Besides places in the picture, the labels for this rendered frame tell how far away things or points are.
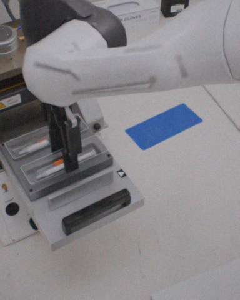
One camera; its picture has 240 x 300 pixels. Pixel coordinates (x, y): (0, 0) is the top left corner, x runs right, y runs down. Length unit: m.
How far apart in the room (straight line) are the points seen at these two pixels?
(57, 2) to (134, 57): 0.20
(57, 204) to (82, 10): 0.42
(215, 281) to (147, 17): 0.98
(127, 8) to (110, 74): 1.16
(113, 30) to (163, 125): 0.77
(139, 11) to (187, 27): 1.16
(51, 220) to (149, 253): 0.31
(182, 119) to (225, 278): 0.54
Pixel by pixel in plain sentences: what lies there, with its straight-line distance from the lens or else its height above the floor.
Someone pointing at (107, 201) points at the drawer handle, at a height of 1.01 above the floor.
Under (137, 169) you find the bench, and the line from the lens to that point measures 1.37.
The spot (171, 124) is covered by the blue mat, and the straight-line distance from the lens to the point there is 1.50.
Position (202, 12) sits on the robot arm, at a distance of 0.61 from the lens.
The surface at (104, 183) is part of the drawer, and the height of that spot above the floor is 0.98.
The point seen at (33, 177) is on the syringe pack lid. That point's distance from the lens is 1.03.
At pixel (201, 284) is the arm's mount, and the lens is 1.17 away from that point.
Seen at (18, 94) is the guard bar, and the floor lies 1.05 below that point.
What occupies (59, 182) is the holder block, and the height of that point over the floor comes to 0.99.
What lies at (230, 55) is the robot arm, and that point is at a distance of 0.59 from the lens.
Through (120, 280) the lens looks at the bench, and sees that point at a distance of 1.18.
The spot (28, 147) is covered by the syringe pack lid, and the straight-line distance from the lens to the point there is 1.09.
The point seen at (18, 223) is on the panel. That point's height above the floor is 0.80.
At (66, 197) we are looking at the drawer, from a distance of 1.01.
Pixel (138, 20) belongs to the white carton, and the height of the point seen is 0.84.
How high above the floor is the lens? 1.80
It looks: 47 degrees down
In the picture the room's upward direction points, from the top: 1 degrees clockwise
